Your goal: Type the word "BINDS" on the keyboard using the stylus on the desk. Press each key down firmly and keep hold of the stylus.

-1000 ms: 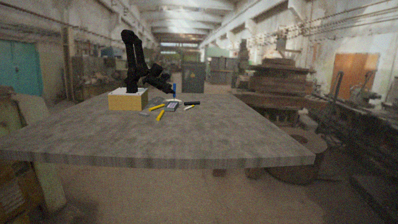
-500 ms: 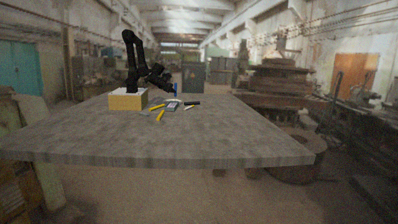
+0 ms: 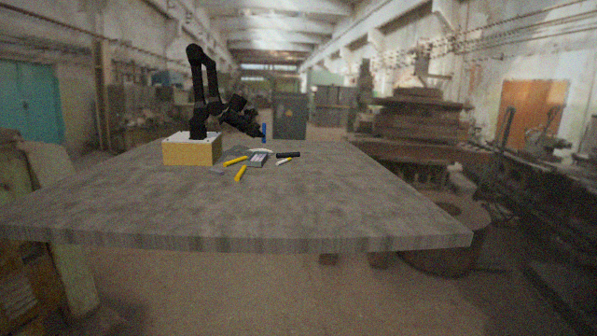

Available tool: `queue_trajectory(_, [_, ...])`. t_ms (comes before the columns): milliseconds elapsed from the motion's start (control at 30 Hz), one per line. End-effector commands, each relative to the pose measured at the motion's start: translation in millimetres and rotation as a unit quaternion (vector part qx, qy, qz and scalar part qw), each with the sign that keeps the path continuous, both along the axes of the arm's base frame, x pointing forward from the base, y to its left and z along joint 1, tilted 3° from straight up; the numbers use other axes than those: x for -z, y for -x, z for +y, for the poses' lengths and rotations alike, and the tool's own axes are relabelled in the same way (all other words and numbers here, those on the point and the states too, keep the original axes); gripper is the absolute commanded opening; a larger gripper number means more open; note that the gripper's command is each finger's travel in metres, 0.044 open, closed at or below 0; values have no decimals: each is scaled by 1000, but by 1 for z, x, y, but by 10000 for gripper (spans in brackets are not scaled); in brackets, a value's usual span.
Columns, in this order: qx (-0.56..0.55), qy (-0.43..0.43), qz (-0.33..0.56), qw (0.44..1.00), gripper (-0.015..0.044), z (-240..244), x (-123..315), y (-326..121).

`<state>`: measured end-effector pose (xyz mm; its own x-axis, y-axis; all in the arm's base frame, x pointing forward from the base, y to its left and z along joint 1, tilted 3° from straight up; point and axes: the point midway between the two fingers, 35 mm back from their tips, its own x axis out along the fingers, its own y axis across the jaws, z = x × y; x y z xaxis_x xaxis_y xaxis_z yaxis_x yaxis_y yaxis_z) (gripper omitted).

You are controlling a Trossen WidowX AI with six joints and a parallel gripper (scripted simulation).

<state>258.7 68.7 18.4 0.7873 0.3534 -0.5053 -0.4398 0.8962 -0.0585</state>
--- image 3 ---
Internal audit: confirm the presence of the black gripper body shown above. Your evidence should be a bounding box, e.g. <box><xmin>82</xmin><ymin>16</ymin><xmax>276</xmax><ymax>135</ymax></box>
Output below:
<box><xmin>232</xmin><ymin>115</ymin><xmax>260</xmax><ymax>138</ymax></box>

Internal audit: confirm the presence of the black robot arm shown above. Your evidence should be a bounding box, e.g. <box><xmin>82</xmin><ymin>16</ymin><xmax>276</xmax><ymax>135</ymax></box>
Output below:
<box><xmin>186</xmin><ymin>43</ymin><xmax>259</xmax><ymax>140</ymax></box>

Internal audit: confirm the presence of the keyboard with white letter keys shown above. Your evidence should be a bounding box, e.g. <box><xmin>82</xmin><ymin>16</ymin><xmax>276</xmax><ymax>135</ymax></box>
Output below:
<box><xmin>245</xmin><ymin>151</ymin><xmax>269</xmax><ymax>168</ymax></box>

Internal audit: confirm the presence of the black cylinder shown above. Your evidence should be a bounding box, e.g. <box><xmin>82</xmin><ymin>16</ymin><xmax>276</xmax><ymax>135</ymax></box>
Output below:
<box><xmin>276</xmin><ymin>152</ymin><xmax>300</xmax><ymax>158</ymax></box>

